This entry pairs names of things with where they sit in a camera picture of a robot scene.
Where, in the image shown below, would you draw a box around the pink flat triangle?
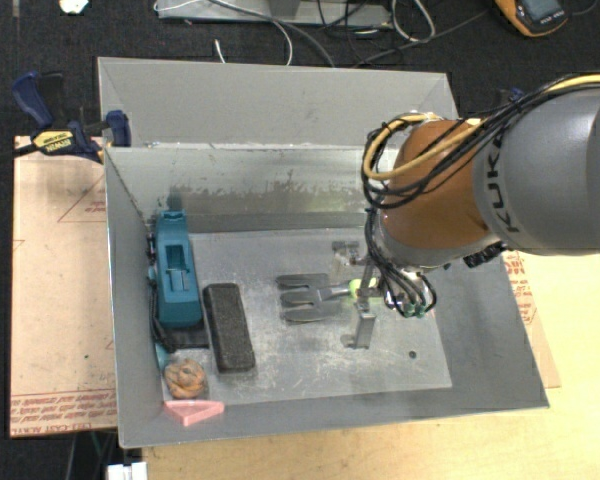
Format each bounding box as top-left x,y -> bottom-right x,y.
161,399 -> 227,428

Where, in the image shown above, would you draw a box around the grey slotted spatula green handle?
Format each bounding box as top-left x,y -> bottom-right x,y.
274,272 -> 380,325

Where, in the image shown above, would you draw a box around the brown cardboard board red print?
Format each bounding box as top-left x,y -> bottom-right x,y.
9,135 -> 562,439

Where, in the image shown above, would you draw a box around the grey metal bin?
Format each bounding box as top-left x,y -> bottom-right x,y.
97,56 -> 551,450

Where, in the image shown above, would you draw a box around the black cylinder on white bracket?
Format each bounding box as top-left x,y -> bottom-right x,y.
461,243 -> 509,270

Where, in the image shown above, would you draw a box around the brown toy pretzel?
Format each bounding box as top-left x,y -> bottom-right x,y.
162,357 -> 210,401

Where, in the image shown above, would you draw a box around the teal and black tool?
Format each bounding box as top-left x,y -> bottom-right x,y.
144,209 -> 211,370

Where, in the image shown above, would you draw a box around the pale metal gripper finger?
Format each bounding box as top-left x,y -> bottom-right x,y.
340,311 -> 378,351
330,239 -> 364,270

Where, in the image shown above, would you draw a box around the dark green flat block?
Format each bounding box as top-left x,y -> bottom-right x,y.
201,282 -> 258,374

